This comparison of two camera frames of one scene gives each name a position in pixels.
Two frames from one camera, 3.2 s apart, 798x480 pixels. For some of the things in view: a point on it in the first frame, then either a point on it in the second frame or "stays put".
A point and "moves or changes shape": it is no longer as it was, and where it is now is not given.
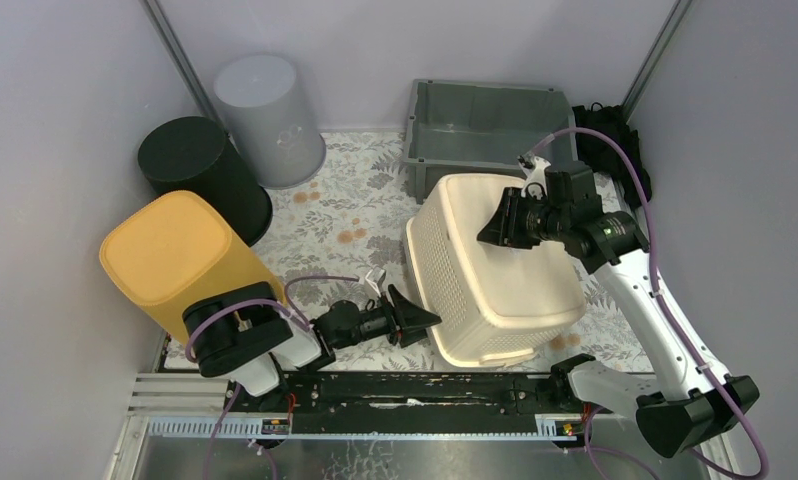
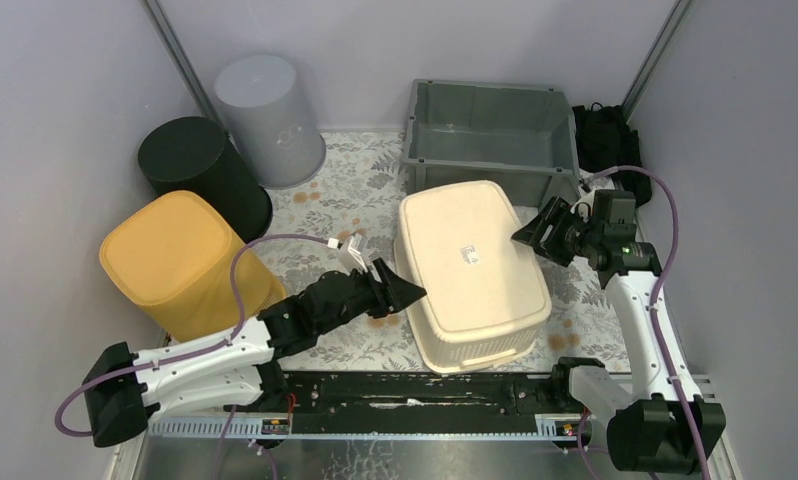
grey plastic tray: [462, 128] stays put
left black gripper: [394, 321] to [379, 291]
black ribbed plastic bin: [194, 154] stays put
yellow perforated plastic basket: [175, 248] stays put
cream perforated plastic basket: [495, 302] moves or changes shape
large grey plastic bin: [266, 115] stays put
